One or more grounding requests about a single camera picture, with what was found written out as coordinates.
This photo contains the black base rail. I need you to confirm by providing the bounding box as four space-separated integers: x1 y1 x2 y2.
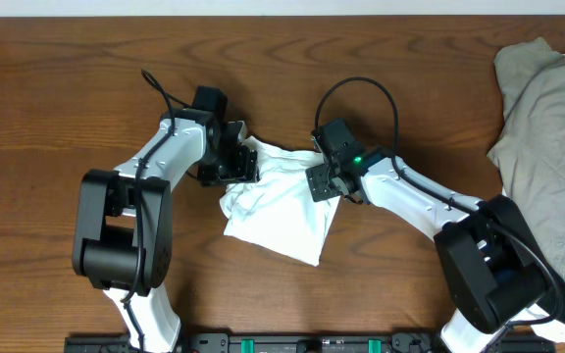
64 328 558 353

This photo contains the white garment bottom right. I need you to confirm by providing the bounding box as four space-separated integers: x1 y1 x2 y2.
517 193 565 343

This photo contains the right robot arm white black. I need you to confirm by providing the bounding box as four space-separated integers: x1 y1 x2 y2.
306 149 563 352

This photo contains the white Puma t-shirt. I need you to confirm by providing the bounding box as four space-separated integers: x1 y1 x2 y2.
220 136 339 267

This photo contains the grey garment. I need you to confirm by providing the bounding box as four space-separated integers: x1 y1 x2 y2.
488 38 565 281

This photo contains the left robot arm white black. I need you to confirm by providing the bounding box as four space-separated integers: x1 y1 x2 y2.
64 108 258 352

